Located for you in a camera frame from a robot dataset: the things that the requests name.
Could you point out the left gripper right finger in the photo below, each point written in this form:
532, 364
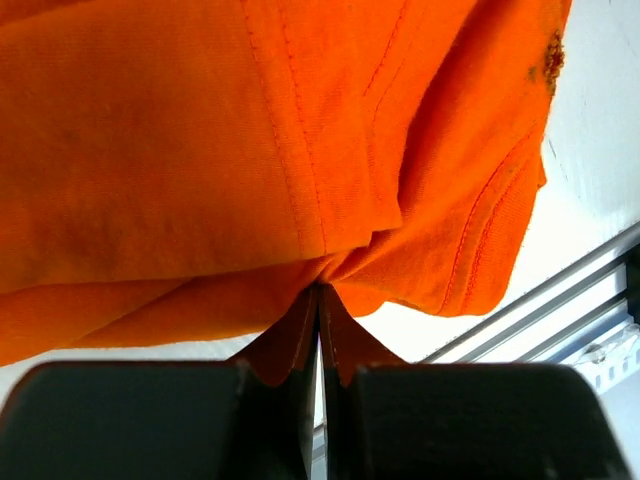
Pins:
389, 419

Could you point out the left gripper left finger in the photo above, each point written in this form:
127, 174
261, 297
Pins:
248, 417

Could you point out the orange t shirt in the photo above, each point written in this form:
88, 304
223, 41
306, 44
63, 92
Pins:
176, 171

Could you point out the white slotted cable duct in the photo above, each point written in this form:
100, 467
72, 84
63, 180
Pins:
611, 358

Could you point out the aluminium mounting rail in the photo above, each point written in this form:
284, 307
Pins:
539, 303

